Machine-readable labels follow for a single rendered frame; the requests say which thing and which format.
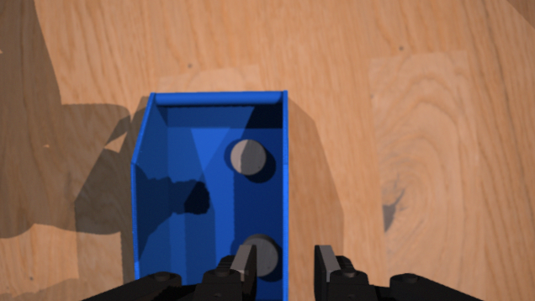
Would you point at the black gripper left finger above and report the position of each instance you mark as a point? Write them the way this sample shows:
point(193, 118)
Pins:
point(224, 283)

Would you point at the blue bin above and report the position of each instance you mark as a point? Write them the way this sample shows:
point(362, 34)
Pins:
point(190, 207)

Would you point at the grey metal disc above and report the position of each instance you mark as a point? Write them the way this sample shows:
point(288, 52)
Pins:
point(267, 253)
point(248, 157)

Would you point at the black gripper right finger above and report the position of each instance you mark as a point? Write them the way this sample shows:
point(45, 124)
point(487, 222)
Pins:
point(348, 284)

